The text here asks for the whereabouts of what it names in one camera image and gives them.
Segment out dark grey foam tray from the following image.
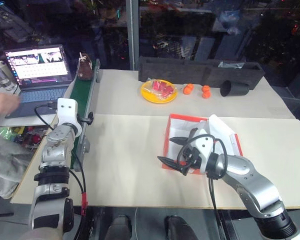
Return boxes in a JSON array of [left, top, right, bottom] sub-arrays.
[[138, 55, 266, 91]]

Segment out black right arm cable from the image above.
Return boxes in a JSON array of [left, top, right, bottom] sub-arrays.
[[176, 134, 229, 240]]

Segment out small orange toy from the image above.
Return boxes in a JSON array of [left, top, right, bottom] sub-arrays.
[[183, 83, 195, 96], [201, 85, 212, 99]]

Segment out black cylinder cup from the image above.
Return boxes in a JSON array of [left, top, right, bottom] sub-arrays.
[[219, 79, 251, 98]]

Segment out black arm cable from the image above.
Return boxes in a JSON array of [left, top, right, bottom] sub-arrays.
[[176, 134, 229, 240], [34, 101, 89, 240]]

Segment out person's bare hand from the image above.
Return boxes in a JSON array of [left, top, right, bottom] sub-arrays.
[[0, 92, 21, 120]]

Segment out colourful packets pile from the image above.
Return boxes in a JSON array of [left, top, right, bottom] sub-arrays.
[[0, 125, 50, 151]]

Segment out open grey laptop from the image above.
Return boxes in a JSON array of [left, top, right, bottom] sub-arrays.
[[3, 44, 74, 119]]

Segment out white wrapping paper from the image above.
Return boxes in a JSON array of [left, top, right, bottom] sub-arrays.
[[206, 114, 237, 155]]

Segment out grey metal window post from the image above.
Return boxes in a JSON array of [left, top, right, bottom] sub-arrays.
[[126, 0, 141, 71]]

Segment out brown plush pouch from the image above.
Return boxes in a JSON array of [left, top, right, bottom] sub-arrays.
[[76, 52, 94, 82]]

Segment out clear plastic bottle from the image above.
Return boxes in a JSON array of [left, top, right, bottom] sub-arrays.
[[0, 60, 17, 93]]

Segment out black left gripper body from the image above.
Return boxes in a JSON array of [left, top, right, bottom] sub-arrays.
[[79, 111, 95, 127]]

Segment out yellow plate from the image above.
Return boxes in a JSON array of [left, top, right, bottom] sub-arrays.
[[140, 79, 178, 104]]

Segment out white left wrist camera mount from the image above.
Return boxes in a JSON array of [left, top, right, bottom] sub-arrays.
[[56, 97, 83, 138]]

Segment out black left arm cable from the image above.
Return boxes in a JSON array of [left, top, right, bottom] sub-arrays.
[[34, 101, 89, 240]]

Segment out red pieces in clear bag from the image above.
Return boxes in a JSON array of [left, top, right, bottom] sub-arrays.
[[146, 79, 176, 99]]

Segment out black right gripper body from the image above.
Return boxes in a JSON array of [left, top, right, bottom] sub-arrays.
[[181, 146, 203, 174]]

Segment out clear plastic bag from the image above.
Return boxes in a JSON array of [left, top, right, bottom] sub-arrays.
[[217, 60, 246, 70]]

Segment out person's grey garment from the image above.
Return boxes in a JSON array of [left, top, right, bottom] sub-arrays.
[[0, 129, 35, 200]]

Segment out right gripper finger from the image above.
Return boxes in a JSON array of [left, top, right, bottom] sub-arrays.
[[169, 127, 199, 146], [156, 155, 191, 177]]

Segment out green conveyor belt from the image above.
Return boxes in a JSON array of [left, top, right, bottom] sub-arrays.
[[69, 58, 102, 173]]

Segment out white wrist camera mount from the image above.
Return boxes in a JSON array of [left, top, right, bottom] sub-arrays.
[[188, 128, 217, 174], [56, 97, 83, 138]]

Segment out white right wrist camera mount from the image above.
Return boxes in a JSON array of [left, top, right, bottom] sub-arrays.
[[188, 128, 217, 174]]

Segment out red cable connector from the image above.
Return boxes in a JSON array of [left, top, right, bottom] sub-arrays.
[[80, 191, 89, 210]]

